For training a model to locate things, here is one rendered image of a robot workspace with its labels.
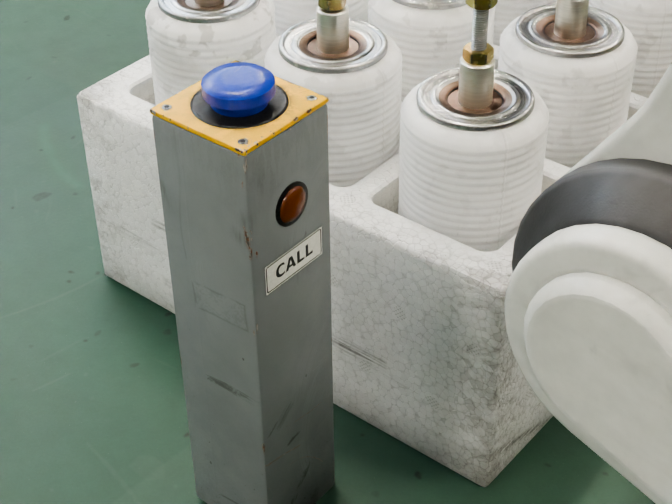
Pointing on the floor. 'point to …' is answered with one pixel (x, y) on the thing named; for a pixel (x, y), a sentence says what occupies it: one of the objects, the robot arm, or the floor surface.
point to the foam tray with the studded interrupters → (351, 292)
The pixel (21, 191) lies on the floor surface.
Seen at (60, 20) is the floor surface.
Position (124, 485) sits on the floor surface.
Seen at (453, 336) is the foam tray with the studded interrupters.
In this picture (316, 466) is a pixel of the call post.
